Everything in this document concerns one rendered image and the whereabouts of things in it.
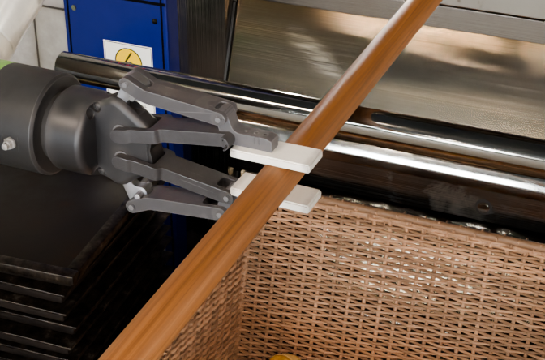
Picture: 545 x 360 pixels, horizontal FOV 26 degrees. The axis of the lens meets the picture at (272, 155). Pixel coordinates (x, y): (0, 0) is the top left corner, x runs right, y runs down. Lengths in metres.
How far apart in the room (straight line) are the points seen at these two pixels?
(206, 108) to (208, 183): 0.07
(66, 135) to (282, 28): 0.61
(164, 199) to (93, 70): 0.24
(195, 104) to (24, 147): 0.16
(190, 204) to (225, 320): 0.65
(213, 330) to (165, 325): 0.82
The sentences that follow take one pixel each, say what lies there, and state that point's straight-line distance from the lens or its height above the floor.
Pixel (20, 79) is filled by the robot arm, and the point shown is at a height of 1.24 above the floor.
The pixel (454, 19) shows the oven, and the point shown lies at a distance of 1.45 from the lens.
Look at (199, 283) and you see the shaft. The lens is 0.83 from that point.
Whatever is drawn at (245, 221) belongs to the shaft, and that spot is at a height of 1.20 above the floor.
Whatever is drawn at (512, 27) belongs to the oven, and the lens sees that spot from 1.44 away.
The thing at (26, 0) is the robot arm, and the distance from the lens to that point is 1.14.
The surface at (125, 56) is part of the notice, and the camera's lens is 1.63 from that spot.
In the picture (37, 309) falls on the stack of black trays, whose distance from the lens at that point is 1.40.
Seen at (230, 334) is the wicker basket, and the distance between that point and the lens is 1.69.
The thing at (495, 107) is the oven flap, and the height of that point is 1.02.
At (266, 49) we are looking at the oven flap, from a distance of 1.57.
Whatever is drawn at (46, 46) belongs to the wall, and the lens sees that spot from 1.73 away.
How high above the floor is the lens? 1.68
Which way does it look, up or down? 29 degrees down
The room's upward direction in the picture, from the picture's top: straight up
